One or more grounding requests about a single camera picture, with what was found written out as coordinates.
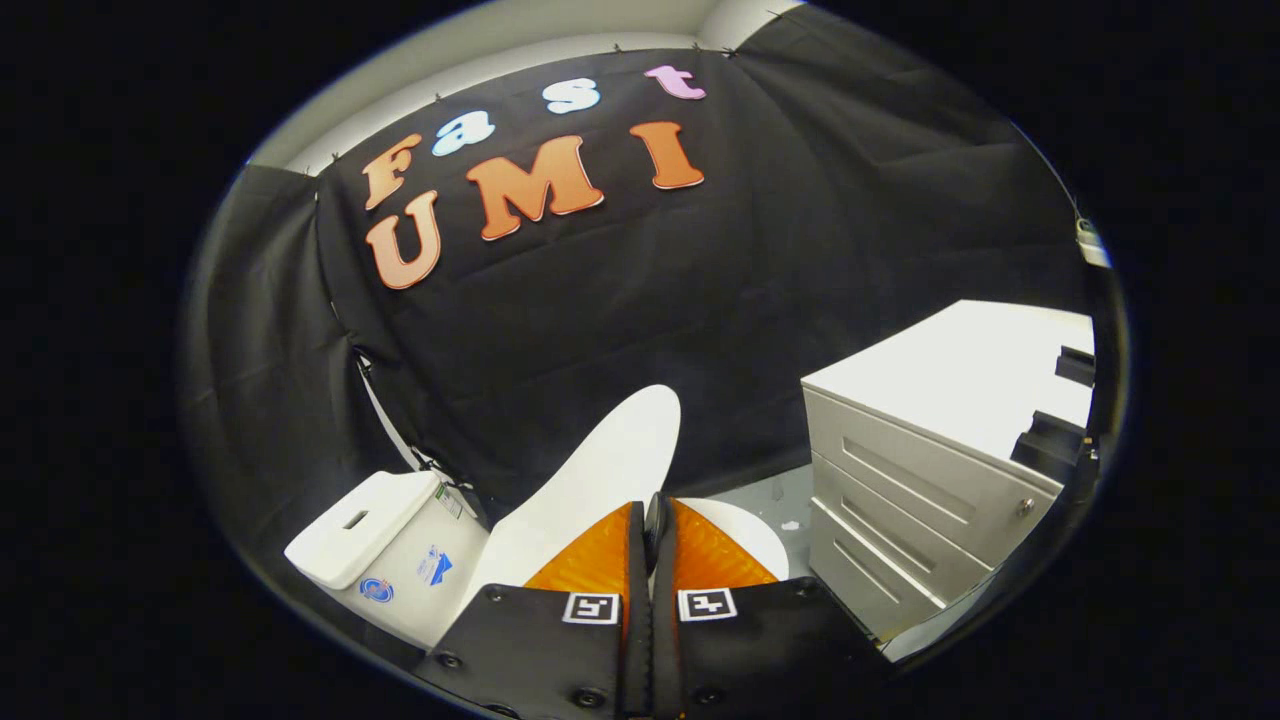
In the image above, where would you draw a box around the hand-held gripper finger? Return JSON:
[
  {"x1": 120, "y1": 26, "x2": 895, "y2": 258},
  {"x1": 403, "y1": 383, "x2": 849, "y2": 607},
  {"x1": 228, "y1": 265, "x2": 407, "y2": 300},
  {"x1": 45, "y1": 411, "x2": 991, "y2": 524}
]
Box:
[
  {"x1": 648, "y1": 492, "x2": 891, "y2": 719},
  {"x1": 415, "y1": 500, "x2": 653, "y2": 719}
]

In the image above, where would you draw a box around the black round lid handle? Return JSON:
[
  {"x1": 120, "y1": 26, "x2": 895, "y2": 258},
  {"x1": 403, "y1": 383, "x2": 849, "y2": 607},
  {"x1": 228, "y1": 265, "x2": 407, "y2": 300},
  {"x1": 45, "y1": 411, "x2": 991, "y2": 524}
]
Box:
[{"x1": 645, "y1": 492, "x2": 669, "y2": 579}]

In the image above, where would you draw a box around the white toilet lid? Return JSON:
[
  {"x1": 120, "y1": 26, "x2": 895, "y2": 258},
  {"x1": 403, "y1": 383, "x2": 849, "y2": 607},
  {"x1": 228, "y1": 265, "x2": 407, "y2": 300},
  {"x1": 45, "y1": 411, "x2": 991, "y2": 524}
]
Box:
[{"x1": 455, "y1": 385, "x2": 682, "y2": 621}]

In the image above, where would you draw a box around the white toilet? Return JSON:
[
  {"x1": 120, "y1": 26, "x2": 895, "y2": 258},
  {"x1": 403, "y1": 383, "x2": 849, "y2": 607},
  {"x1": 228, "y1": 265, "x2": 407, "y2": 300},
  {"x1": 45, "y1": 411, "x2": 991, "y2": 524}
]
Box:
[{"x1": 285, "y1": 470, "x2": 791, "y2": 651}]

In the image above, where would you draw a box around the black backdrop cloth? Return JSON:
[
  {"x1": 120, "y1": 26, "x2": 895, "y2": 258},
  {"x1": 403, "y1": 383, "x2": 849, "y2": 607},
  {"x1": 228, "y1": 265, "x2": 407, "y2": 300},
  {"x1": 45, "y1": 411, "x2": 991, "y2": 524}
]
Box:
[{"x1": 180, "y1": 5, "x2": 1101, "y2": 561}]

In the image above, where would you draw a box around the white drawer cabinet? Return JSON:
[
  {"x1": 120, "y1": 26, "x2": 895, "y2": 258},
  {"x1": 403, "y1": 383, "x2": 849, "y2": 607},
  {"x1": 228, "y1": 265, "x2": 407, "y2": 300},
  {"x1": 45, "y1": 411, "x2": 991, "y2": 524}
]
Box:
[{"x1": 800, "y1": 300, "x2": 1097, "y2": 663}]

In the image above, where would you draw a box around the thin black cord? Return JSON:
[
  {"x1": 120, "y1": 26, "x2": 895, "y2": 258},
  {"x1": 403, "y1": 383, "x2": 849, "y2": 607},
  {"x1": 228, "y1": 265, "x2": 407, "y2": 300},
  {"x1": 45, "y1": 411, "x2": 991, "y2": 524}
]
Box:
[{"x1": 352, "y1": 345, "x2": 477, "y2": 497}]

